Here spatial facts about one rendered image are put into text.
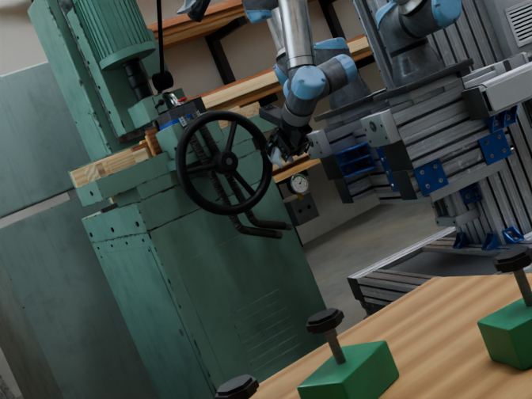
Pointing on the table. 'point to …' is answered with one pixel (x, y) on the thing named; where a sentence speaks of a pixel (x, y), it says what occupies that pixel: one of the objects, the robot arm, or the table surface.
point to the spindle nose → (137, 79)
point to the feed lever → (163, 79)
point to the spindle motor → (115, 31)
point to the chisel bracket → (146, 111)
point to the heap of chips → (248, 111)
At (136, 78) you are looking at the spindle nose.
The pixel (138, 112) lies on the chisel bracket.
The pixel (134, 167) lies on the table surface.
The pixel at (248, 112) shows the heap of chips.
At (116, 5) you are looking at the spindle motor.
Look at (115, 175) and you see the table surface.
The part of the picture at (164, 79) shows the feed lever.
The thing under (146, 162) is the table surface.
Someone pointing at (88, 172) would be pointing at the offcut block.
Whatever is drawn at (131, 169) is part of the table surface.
